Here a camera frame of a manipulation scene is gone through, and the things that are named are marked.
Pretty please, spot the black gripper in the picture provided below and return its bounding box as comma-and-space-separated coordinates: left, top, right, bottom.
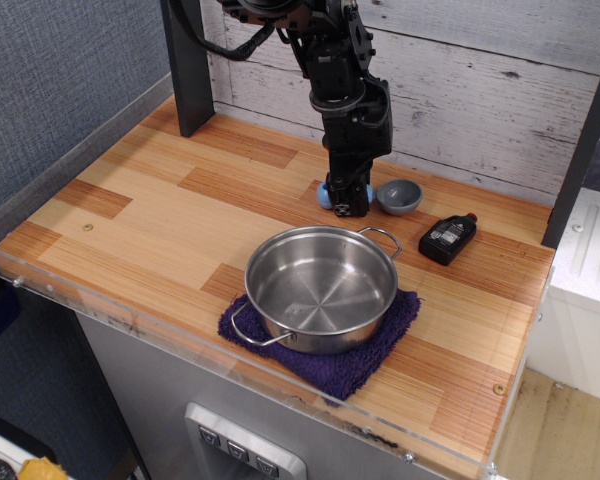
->
319, 76, 393, 217

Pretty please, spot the blue grey ice cream scoop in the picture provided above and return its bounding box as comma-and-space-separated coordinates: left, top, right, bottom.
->
316, 179, 423, 216

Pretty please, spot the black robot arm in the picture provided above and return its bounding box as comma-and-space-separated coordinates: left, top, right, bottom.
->
222, 1, 393, 217

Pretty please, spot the stainless steel pot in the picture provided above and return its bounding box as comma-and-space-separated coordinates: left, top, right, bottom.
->
234, 225, 402, 355

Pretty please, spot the small black bottle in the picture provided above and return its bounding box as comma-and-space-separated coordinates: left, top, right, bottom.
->
418, 213, 478, 266

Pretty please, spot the purple towel cloth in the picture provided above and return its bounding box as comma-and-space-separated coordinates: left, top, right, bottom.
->
218, 290, 421, 401

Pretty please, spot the white side cabinet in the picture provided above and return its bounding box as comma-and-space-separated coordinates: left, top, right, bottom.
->
527, 188, 600, 398

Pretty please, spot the clear acrylic guard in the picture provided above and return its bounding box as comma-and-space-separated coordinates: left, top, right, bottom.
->
0, 252, 526, 479

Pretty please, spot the silver dispenser panel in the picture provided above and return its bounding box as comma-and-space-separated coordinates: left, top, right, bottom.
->
184, 402, 308, 479

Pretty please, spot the yellow object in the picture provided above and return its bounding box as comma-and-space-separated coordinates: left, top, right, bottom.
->
17, 457, 69, 480

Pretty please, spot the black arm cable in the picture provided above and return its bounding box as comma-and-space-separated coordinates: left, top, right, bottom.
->
169, 0, 276, 64

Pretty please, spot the dark grey left post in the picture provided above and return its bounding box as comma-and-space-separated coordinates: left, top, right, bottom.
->
161, 1, 215, 137

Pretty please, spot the dark grey post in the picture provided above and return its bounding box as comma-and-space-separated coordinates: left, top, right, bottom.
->
161, 1, 215, 137
541, 80, 600, 249

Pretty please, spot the dark grey right post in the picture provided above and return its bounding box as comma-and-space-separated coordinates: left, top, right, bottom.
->
541, 80, 600, 249

